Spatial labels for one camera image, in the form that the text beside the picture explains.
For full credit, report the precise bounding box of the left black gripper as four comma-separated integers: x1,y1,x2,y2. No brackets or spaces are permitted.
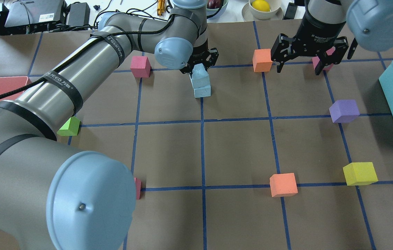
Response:
179,38,219,75

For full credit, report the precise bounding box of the yellow foam block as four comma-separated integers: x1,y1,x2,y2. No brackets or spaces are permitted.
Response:
343,162,379,186

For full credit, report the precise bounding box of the green foam block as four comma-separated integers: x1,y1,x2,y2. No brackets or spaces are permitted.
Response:
57,116,81,136

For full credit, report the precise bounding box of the green bowl with fruit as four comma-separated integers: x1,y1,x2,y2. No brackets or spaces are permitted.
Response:
206,0,228,19

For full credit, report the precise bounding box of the black power adapter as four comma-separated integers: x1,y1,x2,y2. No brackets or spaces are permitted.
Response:
65,2,90,27

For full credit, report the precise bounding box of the pink foam block far left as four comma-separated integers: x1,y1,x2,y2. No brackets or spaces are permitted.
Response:
130,56,151,78

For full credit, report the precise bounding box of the bowl with yellow lemon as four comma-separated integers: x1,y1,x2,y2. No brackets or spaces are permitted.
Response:
242,0,283,21

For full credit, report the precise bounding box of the orange foam block near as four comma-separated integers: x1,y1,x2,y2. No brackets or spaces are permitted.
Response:
269,173,298,198

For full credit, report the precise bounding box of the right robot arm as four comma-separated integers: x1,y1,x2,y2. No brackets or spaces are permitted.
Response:
271,0,393,75

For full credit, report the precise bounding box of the light blue foam block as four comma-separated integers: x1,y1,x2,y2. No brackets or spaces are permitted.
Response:
190,63,210,89
193,85,212,98

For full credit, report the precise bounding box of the pink foam block far right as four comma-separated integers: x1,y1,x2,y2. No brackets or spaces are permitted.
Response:
312,47,336,72

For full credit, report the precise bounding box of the dark pink foam block near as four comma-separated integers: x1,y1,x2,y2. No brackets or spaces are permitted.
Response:
134,177,142,200

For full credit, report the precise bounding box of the orange foam block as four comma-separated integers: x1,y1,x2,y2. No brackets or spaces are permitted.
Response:
252,49,273,73
269,173,298,198

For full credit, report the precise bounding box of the orange foam block far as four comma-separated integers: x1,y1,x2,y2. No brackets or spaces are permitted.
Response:
252,49,273,73

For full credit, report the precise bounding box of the purple foam block right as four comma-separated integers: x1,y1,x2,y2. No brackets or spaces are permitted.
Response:
329,99,360,123

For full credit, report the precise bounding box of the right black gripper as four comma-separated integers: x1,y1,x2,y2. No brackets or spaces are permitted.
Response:
271,14,349,75

